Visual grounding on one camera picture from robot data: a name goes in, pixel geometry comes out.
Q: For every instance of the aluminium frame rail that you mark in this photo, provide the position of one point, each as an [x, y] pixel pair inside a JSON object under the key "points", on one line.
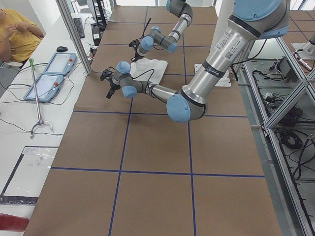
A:
{"points": [[282, 79]]}

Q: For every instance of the red cylinder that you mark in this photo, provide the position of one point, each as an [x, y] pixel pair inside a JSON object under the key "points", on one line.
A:
{"points": [[13, 223]]}

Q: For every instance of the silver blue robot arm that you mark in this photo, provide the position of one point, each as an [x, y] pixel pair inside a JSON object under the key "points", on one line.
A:
{"points": [[155, 37], [250, 20]]}

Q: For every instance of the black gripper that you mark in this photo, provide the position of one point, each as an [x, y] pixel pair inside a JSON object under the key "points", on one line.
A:
{"points": [[137, 56], [112, 86]]}

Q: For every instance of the white long-sleeve printed shirt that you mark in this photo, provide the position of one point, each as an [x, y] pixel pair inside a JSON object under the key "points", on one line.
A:
{"points": [[148, 69]]}

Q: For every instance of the clear plastic bag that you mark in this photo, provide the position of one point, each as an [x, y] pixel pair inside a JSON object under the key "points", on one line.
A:
{"points": [[28, 176]]}

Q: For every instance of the blue teach pendant near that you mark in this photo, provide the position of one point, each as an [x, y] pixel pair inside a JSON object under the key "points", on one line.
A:
{"points": [[48, 86]]}

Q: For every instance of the aluminium frame post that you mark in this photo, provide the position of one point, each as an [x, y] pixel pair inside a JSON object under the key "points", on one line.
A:
{"points": [[68, 21]]}

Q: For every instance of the blue teach pendant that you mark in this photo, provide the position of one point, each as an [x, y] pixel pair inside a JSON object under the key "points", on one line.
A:
{"points": [[48, 86], [61, 63]]}

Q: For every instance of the grabber reach tool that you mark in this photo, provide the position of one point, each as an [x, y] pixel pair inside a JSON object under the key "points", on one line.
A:
{"points": [[40, 120]]}

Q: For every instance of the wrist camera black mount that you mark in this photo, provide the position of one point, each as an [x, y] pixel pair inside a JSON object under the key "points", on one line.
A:
{"points": [[134, 44], [107, 74]]}

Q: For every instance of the blue teach pendant far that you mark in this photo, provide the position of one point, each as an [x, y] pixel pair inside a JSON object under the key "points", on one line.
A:
{"points": [[61, 63]]}

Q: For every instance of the person in yellow shirt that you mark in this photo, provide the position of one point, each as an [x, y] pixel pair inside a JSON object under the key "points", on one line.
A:
{"points": [[19, 36]]}

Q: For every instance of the black computer mouse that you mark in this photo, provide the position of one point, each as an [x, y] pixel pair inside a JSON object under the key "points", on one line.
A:
{"points": [[61, 49]]}

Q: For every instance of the black keyboard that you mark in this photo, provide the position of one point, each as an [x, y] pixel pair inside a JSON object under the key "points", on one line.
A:
{"points": [[79, 27]]}

